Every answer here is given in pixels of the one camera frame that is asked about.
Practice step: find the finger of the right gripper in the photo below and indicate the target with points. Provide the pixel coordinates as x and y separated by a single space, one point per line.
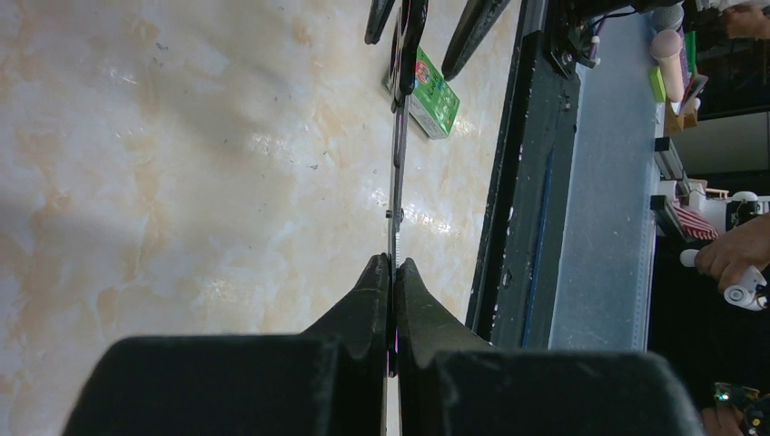
378 16
476 21

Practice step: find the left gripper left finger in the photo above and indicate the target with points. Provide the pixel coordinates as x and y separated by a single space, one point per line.
329 379

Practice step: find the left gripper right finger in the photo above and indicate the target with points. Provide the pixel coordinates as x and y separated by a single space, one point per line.
452 382

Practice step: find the black medical scissors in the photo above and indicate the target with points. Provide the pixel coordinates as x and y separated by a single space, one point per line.
409 27

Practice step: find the person's hand at right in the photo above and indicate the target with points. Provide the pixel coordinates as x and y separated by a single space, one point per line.
728 257

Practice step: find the small green box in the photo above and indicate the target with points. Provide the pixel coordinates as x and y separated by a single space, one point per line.
433 104

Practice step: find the white handheld controller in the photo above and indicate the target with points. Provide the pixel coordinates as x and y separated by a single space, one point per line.
751 292

